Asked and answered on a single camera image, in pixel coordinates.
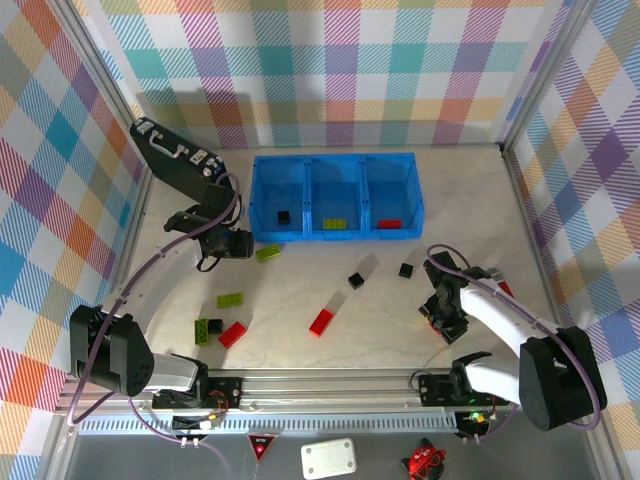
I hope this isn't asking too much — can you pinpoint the black briefcase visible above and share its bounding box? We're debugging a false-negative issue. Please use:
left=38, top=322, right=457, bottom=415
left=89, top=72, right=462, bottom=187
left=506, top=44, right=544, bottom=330
left=129, top=116, right=239, bottom=217

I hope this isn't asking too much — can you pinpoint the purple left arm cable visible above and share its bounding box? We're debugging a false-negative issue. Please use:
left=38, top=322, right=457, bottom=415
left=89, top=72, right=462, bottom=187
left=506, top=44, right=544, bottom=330
left=65, top=172, right=244, bottom=444

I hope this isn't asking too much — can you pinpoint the white plastic box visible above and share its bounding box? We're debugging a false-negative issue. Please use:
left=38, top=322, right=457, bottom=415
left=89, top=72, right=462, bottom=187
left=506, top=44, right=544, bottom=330
left=299, top=437, right=360, bottom=480

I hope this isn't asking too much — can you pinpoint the aluminium frame post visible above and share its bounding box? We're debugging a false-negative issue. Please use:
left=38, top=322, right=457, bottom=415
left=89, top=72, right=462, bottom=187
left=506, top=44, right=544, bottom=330
left=497, top=0, right=601, bottom=156
left=52, top=0, right=154, bottom=174

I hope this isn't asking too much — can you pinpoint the aluminium side rail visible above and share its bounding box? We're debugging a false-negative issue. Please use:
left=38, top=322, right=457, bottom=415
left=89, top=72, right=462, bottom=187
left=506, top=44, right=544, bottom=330
left=87, top=167, right=156, bottom=374
left=499, top=144, right=581, bottom=371

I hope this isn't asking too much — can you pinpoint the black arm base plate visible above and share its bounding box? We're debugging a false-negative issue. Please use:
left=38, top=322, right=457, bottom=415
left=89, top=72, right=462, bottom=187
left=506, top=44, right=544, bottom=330
left=151, top=375, right=245, bottom=410
left=417, top=372, right=511, bottom=407

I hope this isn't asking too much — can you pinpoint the red triangle sign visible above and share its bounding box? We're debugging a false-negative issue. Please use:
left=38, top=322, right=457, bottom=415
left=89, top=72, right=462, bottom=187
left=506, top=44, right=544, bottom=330
left=247, top=433, right=278, bottom=464

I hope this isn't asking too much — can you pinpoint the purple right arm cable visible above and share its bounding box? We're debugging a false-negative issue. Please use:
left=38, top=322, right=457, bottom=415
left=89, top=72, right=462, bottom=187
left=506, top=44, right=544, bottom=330
left=423, top=243, right=609, bottom=444

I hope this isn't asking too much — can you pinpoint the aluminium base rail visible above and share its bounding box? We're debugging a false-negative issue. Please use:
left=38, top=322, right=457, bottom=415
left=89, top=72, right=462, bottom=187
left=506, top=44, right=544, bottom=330
left=54, top=369, right=609, bottom=416

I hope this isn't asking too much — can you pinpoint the red clamp front ledge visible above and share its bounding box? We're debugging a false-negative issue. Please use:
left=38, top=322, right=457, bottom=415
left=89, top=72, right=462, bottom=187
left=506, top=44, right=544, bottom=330
left=401, top=437, right=448, bottom=479

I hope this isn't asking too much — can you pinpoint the red elongated object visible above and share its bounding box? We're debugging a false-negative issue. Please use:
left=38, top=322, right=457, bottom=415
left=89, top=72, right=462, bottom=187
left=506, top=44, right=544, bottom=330
left=487, top=268, right=516, bottom=300

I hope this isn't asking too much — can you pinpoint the blue three-compartment bin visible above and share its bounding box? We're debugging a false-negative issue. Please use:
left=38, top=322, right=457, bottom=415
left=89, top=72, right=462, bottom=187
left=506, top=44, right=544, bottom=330
left=248, top=152, right=426, bottom=244

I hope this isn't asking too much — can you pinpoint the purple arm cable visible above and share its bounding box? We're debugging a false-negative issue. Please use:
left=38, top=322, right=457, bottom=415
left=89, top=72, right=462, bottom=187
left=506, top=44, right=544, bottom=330
left=423, top=243, right=609, bottom=444
left=65, top=172, right=244, bottom=444

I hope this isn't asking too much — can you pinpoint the small connector board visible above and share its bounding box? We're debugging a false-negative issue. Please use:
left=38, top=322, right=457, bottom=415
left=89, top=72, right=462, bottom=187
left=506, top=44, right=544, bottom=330
left=457, top=409, right=501, bottom=429
left=172, top=413, right=224, bottom=432

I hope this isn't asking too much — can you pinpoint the white slotted cable duct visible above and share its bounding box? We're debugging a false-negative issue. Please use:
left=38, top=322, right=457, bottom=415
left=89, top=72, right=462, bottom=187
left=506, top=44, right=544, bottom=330
left=78, top=417, right=459, bottom=435

